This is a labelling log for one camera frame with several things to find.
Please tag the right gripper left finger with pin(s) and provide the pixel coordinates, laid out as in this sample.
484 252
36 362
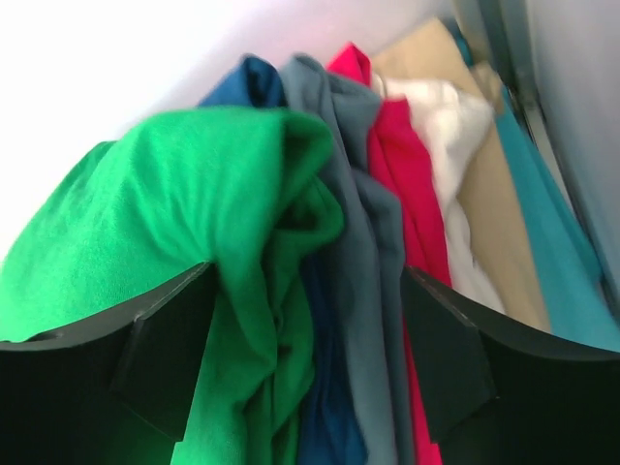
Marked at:
113 388

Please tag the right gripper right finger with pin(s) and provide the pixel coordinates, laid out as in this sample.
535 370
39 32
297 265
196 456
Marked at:
496 391

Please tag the green t shirt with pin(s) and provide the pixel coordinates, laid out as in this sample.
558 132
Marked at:
235 187

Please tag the folded teal t shirt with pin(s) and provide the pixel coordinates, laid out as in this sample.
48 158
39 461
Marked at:
544 266

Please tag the folded blue t shirt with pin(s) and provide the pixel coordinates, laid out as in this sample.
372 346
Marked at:
326 425

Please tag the folded grey t shirt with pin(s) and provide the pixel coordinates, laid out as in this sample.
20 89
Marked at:
364 264

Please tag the folded red t shirt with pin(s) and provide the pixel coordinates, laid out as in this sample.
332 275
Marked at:
398 160

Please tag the folded cream t shirt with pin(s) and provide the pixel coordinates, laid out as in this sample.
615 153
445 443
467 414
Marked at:
426 68

